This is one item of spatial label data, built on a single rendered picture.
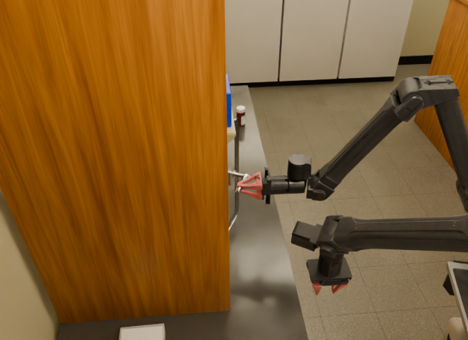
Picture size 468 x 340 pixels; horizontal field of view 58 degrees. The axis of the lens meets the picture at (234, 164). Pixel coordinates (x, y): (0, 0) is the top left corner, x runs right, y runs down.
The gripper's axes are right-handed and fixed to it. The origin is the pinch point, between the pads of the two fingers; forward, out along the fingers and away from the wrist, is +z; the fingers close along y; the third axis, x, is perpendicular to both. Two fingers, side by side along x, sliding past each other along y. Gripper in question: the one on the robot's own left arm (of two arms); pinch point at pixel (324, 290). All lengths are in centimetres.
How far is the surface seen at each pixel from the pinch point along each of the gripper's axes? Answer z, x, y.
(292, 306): 15.4, -6.4, 6.4
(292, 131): 108, -244, -47
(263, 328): 15.4, 0.0, 15.9
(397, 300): 109, -68, -72
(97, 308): 9, -6, 62
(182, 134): -48, -6, 34
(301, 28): 45, -326, -68
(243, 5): 22, -325, -12
